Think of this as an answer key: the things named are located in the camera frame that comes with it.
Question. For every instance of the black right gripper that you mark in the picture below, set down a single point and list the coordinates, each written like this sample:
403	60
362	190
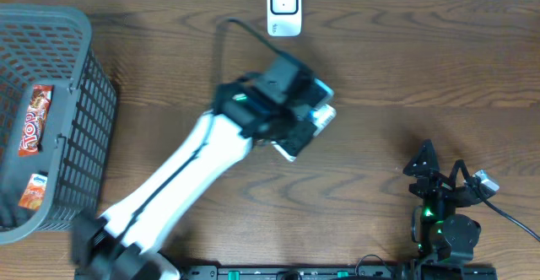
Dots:
436	184

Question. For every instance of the orange tissue pack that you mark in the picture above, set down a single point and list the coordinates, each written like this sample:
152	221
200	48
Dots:
34	192

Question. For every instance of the white barcode scanner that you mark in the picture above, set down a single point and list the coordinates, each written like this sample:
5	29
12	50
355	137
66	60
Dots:
284	18

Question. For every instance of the grey plastic basket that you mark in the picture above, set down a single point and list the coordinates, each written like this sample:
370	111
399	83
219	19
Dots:
51	45

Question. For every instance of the red Top chocolate bar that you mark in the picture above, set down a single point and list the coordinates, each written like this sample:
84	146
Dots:
35	120

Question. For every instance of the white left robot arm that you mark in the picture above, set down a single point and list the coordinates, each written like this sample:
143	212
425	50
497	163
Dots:
125	241

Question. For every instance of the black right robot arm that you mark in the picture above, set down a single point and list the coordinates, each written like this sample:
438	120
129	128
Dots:
443	236

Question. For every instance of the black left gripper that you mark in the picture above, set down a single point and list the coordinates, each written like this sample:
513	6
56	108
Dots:
296	147

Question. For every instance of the white Panadol box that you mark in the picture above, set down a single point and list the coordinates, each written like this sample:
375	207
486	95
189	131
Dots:
320	118

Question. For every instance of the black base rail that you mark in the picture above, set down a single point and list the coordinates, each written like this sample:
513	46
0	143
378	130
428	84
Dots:
377	272

